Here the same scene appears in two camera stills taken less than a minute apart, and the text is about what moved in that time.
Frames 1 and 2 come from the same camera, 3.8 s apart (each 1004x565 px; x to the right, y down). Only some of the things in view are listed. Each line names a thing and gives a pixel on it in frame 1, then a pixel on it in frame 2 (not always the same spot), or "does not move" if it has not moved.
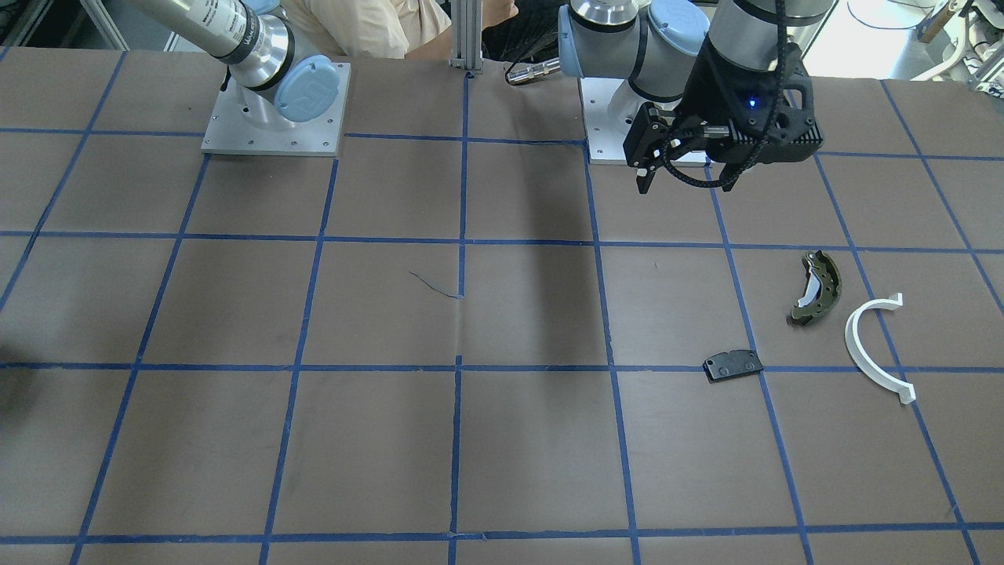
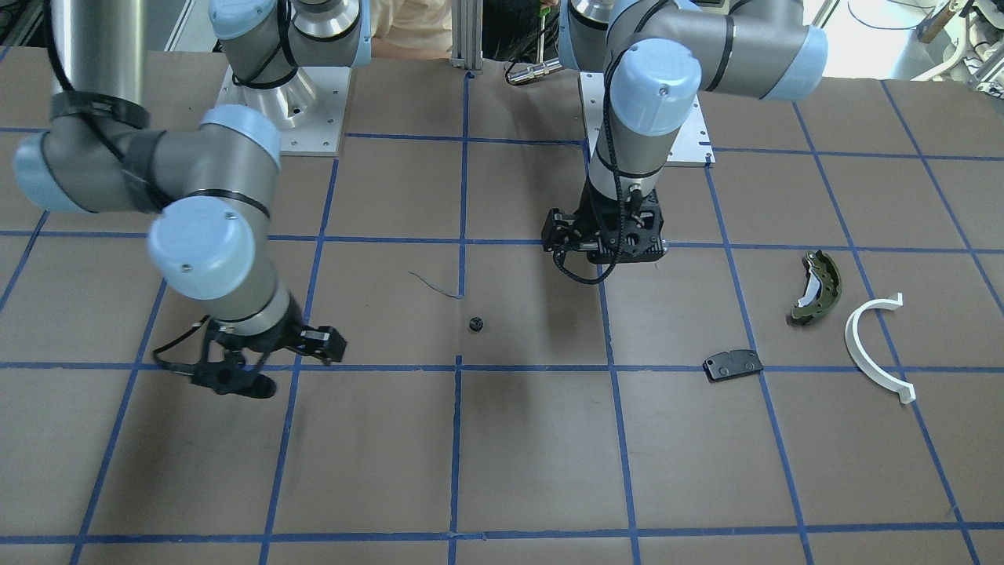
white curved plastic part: (860, 362) does not move
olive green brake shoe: (822, 290) does not move
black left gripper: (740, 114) -> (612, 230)
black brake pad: (735, 363) does not move
